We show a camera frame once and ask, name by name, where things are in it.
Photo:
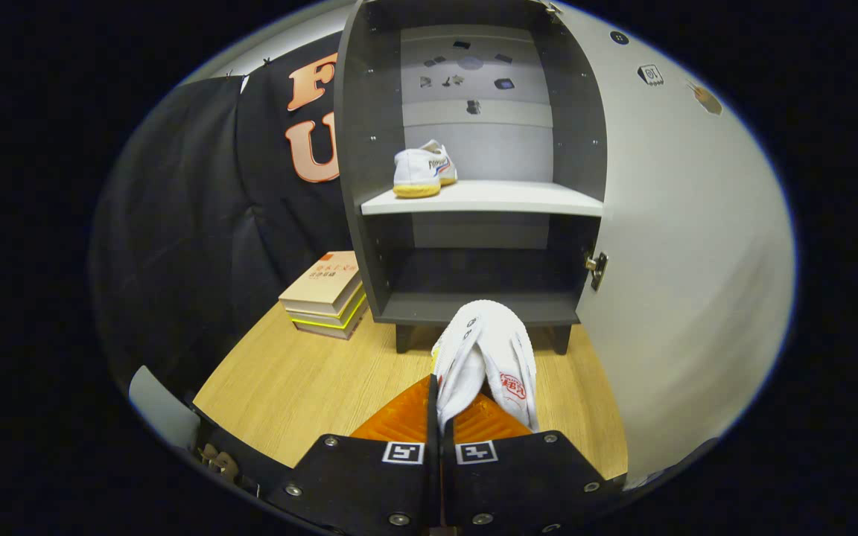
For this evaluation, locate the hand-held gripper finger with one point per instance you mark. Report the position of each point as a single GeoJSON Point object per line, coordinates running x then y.
{"type": "Point", "coordinates": [449, 484]}
{"type": "Point", "coordinates": [433, 476]}

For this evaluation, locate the white canvas shoe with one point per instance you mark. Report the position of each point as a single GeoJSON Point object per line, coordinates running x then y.
{"type": "Point", "coordinates": [414, 171]}
{"type": "Point", "coordinates": [488, 342]}

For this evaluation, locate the grey flat board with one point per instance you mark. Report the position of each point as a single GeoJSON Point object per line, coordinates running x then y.
{"type": "Point", "coordinates": [164, 409]}

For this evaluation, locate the dark grey cabinet body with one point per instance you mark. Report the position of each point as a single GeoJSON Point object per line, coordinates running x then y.
{"type": "Point", "coordinates": [366, 112]}

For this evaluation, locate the white cabinet shelf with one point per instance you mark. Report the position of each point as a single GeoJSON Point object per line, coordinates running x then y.
{"type": "Point", "coordinates": [503, 197]}

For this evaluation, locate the grey book with yellow edge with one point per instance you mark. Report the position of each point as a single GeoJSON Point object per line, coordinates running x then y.
{"type": "Point", "coordinates": [332, 324]}

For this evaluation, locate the metal door hinge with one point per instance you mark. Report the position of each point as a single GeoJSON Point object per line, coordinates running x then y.
{"type": "Point", "coordinates": [550, 7]}
{"type": "Point", "coordinates": [597, 268]}

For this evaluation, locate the light grey cabinet door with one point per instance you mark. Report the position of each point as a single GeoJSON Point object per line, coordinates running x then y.
{"type": "Point", "coordinates": [682, 260]}

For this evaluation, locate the black backdrop cloth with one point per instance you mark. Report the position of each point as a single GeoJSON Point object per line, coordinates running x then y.
{"type": "Point", "coordinates": [198, 223]}

